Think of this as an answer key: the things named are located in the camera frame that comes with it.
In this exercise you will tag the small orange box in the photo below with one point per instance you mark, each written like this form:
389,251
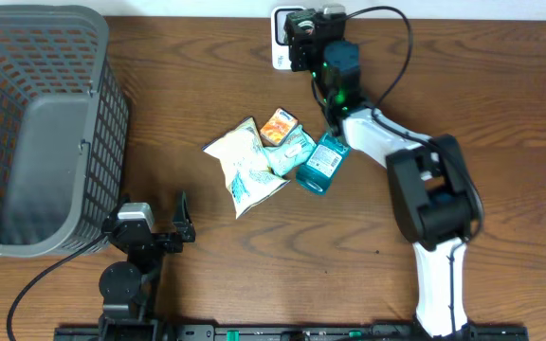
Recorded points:
278,127

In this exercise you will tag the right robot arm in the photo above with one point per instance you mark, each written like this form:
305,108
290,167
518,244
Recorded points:
434,200

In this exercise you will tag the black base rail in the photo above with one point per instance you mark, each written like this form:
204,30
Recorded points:
382,331

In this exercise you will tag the teal wet wipes packet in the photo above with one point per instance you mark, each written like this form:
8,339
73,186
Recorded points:
295,150

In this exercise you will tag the white barcode scanner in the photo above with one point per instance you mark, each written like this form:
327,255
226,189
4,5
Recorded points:
279,46

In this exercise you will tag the dark green round-logo packet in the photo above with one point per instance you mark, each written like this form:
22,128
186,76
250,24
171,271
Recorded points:
305,23

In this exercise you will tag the grey plastic mesh basket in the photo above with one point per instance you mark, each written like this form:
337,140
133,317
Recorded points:
63,127

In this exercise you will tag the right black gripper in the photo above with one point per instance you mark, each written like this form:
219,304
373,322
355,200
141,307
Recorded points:
299,44

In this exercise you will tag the cream snack bag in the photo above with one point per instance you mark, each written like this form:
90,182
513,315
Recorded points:
248,177

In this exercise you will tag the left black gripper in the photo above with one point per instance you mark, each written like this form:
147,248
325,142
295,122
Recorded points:
172,242

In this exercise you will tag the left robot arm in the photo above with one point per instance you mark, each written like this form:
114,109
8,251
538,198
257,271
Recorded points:
129,287

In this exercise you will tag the teal Listerine mouthwash bottle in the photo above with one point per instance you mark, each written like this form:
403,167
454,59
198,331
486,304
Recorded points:
318,171

